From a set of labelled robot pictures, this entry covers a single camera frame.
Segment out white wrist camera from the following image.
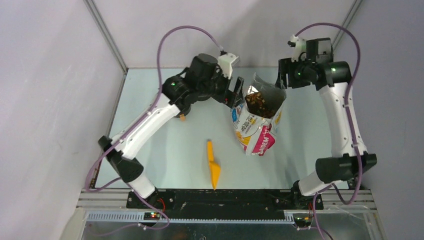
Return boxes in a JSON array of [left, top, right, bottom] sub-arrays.
[[287, 34, 306, 63], [217, 53, 240, 80]]

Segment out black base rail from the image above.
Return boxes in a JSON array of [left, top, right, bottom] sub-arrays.
[[146, 188, 324, 221]]

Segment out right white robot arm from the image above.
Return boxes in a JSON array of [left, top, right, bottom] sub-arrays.
[[275, 35, 377, 209]]

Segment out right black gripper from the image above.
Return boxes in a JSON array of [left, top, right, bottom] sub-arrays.
[[275, 56, 316, 90]]

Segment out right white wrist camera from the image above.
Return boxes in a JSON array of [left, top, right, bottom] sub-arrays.
[[287, 34, 306, 63]]

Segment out pet food bag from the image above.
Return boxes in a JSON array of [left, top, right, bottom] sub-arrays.
[[231, 73, 287, 156]]

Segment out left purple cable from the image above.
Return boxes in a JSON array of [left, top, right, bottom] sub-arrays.
[[84, 25, 228, 193]]

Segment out pet food kibble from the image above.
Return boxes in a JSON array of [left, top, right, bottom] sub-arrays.
[[244, 92, 277, 119]]

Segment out orange plastic scoop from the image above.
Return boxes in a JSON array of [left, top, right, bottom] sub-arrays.
[[206, 140, 221, 190]]

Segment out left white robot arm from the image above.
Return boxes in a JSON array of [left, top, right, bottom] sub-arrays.
[[98, 52, 244, 208]]

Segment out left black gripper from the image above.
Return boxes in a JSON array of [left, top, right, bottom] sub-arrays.
[[196, 64, 244, 108]]

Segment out black cat bowl fish print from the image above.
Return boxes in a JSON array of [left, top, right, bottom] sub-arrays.
[[175, 107, 191, 122]]

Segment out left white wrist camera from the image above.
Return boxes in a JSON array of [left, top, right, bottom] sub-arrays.
[[217, 53, 240, 80]]

